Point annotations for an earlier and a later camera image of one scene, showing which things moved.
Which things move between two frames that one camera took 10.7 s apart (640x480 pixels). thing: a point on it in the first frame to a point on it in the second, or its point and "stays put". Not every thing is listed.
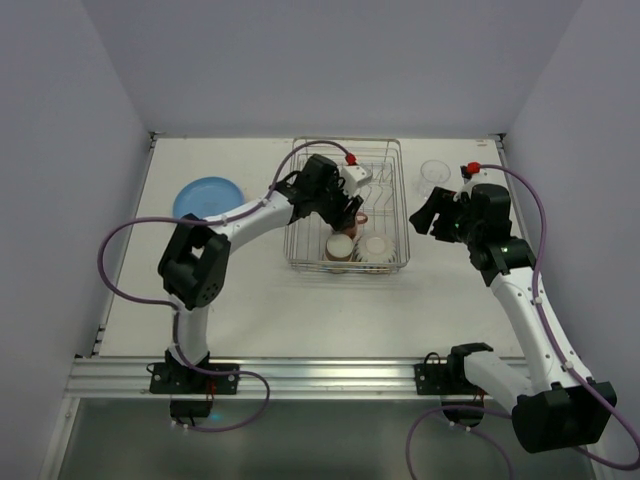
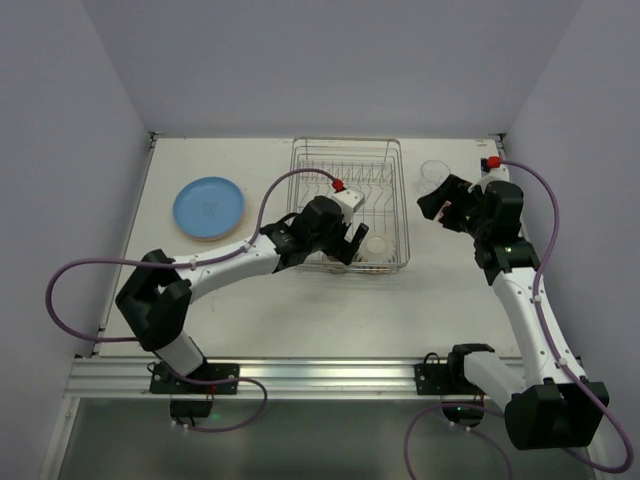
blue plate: (205, 196) stays put
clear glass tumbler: (433, 173) stays put
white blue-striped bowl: (375, 249) stays put
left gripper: (338, 204) to (344, 240)
